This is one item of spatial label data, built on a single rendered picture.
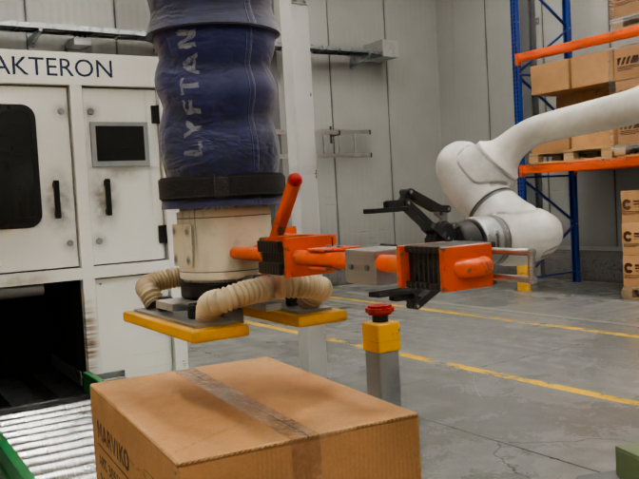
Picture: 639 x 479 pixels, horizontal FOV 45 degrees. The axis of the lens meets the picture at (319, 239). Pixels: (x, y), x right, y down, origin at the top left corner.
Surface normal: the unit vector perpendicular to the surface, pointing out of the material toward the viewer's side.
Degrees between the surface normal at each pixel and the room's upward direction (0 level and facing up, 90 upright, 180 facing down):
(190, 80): 73
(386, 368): 90
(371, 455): 90
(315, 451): 90
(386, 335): 90
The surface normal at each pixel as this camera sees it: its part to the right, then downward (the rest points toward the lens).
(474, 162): -0.55, -0.28
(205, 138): -0.12, -0.21
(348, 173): 0.56, 0.01
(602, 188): -0.83, 0.07
